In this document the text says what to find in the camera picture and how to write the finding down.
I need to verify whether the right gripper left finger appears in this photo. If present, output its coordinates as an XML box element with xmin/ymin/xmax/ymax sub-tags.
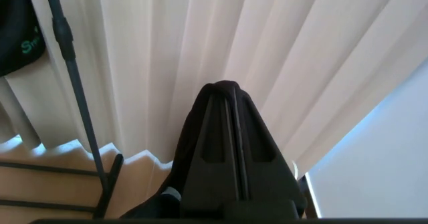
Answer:
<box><xmin>180</xmin><ymin>95</ymin><xmax>239</xmax><ymax>219</ymax></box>

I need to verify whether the black clothes rack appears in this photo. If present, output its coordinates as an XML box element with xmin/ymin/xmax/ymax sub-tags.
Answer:
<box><xmin>0</xmin><ymin>0</ymin><xmax>125</xmax><ymax>219</ymax></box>

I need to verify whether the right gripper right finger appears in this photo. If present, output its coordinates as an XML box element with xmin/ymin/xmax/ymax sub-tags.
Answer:
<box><xmin>233</xmin><ymin>89</ymin><xmax>308</xmax><ymax>219</ymax></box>

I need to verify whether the black garment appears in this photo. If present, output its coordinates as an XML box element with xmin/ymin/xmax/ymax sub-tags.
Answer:
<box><xmin>0</xmin><ymin>0</ymin><xmax>47</xmax><ymax>78</ymax></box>
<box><xmin>120</xmin><ymin>80</ymin><xmax>268</xmax><ymax>219</ymax></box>

